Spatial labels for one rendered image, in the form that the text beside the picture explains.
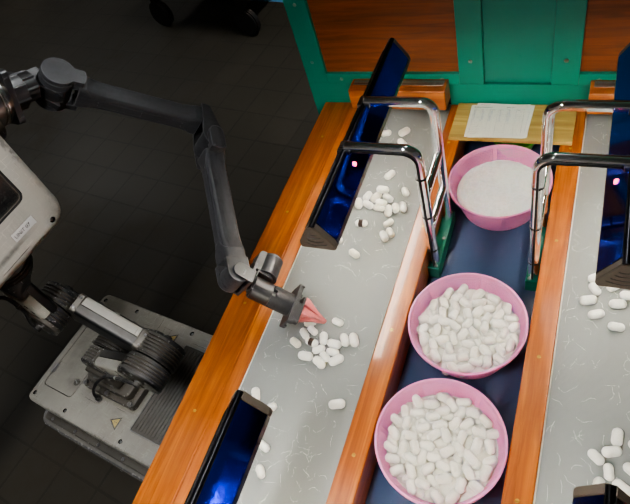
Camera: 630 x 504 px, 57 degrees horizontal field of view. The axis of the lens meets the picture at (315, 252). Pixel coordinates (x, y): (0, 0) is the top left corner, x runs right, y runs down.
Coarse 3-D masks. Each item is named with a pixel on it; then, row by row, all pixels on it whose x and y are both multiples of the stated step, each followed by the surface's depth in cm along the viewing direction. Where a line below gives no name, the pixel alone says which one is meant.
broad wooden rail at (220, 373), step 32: (320, 128) 187; (320, 160) 178; (288, 192) 173; (288, 224) 165; (288, 256) 159; (224, 320) 150; (256, 320) 148; (224, 352) 144; (192, 384) 141; (224, 384) 139; (192, 416) 136; (160, 448) 133; (192, 448) 131; (160, 480) 128; (192, 480) 128
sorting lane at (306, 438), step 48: (432, 144) 173; (288, 288) 154; (336, 288) 150; (384, 288) 147; (288, 336) 145; (336, 336) 142; (288, 384) 137; (336, 384) 134; (288, 432) 130; (336, 432) 127; (288, 480) 124
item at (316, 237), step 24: (384, 48) 147; (384, 72) 141; (360, 120) 131; (384, 120) 137; (336, 168) 123; (360, 168) 128; (336, 192) 121; (312, 216) 117; (336, 216) 120; (312, 240) 119; (336, 240) 118
